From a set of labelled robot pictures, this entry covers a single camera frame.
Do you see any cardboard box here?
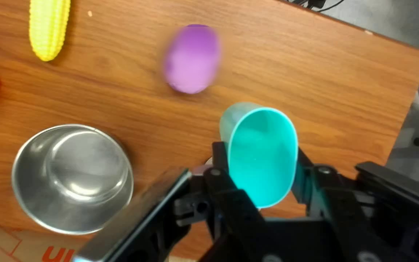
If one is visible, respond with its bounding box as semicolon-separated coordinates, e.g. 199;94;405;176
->
0;221;99;262

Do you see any blue plastic cup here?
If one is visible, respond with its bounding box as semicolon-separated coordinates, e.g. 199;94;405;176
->
219;102;299;209

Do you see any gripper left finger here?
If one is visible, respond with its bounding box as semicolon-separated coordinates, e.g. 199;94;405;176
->
72;142;269;262

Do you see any yellow toy corn cob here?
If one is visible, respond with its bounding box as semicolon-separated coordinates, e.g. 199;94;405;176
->
29;0;71;62

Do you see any steel bowl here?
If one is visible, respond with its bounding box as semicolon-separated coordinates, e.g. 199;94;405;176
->
11;124;134;235

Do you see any black cable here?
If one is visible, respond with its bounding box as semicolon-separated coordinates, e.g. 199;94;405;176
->
289;0;345;12

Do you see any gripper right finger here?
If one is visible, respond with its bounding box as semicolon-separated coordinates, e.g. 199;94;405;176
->
291;147;419;262

